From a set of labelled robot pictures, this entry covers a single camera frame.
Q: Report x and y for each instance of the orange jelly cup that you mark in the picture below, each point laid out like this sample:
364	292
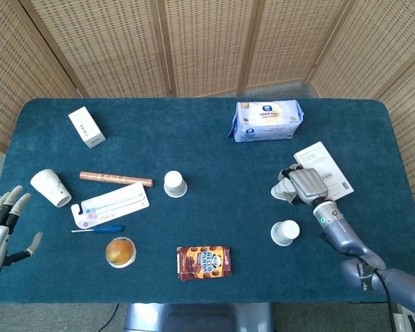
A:
120	251

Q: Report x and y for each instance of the Hello Panda biscuit box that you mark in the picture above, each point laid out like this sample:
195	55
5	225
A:
204	263

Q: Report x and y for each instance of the blue marker pen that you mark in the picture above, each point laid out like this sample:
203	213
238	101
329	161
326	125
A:
107	229

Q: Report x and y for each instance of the small white carton box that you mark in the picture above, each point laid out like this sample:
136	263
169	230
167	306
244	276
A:
86	128

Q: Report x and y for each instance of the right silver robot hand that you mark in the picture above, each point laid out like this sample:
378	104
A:
307	186

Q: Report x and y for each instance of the white black floor device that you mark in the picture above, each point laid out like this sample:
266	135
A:
406	320

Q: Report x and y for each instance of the woven bamboo folding screen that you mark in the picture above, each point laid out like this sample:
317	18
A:
207	41

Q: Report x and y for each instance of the brown wooden roll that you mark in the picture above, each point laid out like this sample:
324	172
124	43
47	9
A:
115	178

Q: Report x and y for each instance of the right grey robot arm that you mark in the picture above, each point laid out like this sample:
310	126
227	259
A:
342	235

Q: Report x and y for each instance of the blue tissue pack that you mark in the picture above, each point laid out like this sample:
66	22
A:
266	121

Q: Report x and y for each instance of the toothbrush blister pack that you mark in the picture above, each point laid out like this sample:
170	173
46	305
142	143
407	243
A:
114	205

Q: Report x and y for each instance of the flat white box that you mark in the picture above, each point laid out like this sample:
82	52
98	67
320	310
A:
326	166

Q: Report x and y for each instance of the teal table cloth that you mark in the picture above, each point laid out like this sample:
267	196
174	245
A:
207	148

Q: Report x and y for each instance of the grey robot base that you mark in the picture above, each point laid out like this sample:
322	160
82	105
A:
197	318

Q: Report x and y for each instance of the white paper cup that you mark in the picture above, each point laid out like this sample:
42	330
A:
52	188

